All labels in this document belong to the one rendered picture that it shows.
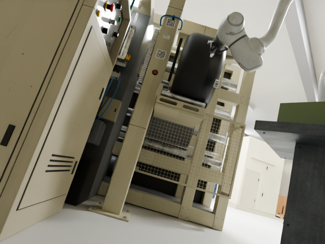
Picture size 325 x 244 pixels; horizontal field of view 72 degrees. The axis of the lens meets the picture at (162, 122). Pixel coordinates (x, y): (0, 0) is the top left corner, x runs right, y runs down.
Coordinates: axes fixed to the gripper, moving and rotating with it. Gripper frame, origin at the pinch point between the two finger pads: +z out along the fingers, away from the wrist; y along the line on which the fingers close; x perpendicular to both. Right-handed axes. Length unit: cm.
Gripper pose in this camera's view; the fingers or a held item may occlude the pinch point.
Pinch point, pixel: (212, 53)
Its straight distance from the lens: 151.2
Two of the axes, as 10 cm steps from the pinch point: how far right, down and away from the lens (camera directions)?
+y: -9.6, -2.9, -0.1
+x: -2.9, 9.6, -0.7
